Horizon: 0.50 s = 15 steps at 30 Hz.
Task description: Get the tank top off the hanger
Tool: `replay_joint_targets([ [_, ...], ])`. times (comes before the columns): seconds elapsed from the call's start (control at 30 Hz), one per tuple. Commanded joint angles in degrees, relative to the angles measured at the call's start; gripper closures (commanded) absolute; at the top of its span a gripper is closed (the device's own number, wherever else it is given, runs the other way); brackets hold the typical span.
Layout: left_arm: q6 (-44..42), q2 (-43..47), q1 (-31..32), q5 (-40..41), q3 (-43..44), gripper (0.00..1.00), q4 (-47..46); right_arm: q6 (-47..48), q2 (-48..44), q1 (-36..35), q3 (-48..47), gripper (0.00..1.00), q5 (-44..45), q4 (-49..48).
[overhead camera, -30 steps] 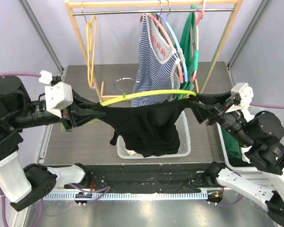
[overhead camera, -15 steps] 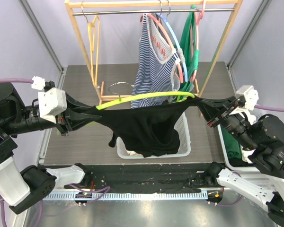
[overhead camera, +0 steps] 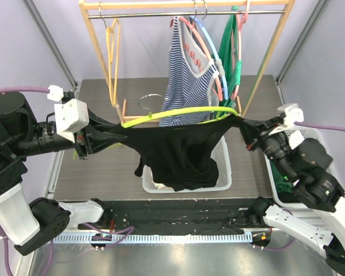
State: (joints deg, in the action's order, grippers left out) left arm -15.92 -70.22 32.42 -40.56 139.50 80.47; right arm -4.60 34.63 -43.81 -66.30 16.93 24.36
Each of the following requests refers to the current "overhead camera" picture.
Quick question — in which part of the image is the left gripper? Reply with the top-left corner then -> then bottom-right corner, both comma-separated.
7,105 -> 127,160

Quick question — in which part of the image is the lime green hanger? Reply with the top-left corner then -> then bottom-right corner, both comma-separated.
72,93 -> 241,161

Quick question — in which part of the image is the white tank top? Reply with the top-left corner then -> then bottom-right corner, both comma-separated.
152,181 -> 174,192

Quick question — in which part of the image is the black tank top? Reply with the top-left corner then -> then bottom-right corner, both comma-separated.
113,114 -> 243,192

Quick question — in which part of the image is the blue striped tank top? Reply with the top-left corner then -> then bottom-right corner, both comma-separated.
161,17 -> 219,112

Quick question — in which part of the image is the yellow plastic hanger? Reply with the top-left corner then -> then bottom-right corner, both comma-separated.
98,3 -> 121,108

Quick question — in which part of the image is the pink hanger with striped top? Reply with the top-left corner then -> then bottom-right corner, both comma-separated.
178,15 -> 224,101

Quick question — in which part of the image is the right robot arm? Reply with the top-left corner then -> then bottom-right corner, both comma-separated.
239,117 -> 345,275

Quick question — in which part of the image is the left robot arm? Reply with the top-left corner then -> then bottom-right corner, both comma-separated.
0,88 -> 125,256

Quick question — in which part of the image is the green tank top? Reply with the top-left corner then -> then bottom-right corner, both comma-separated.
216,14 -> 242,108

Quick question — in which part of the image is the pink hanger with green top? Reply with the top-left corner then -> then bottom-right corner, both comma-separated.
229,0 -> 251,101

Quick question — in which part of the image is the light blue hanger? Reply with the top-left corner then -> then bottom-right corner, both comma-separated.
193,1 -> 228,101

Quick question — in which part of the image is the green cloth in basket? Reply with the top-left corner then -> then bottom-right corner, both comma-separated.
270,161 -> 293,193

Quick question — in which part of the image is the white basket centre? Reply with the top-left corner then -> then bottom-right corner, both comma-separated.
141,136 -> 232,194

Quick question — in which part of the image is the white basket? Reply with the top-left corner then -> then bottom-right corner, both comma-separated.
261,129 -> 343,212
141,136 -> 232,194

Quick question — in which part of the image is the white basket right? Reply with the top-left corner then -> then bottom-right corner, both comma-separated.
261,129 -> 343,212

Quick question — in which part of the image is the wooden clothes rack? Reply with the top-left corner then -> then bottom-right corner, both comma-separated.
78,0 -> 295,122

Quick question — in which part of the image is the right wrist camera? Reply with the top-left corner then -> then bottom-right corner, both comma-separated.
269,103 -> 304,150

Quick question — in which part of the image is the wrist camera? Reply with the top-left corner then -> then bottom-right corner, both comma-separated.
269,103 -> 304,150
54,98 -> 89,143

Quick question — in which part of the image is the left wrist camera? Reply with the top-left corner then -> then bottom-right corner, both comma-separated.
54,98 -> 89,143

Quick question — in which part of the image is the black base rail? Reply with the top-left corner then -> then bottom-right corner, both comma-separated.
76,198 -> 266,236

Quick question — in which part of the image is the white slotted cable duct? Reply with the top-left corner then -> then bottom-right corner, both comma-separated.
54,232 -> 252,244

